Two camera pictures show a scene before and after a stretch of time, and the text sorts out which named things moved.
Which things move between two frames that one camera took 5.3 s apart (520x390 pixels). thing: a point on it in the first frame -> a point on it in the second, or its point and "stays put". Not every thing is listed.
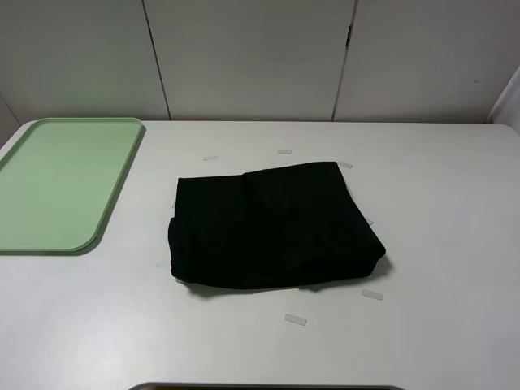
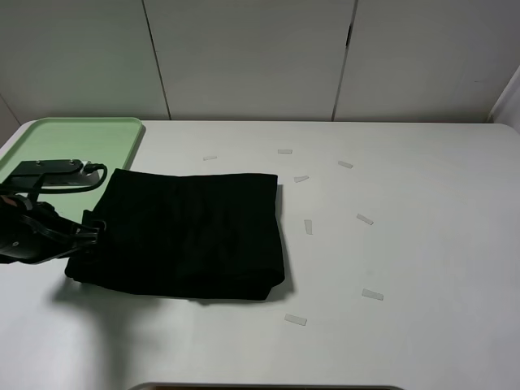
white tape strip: x=295 y=319 stays put
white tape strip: x=345 y=164 stays put
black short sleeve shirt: x=283 y=227 -> x=184 y=234
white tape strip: x=372 y=294 stays put
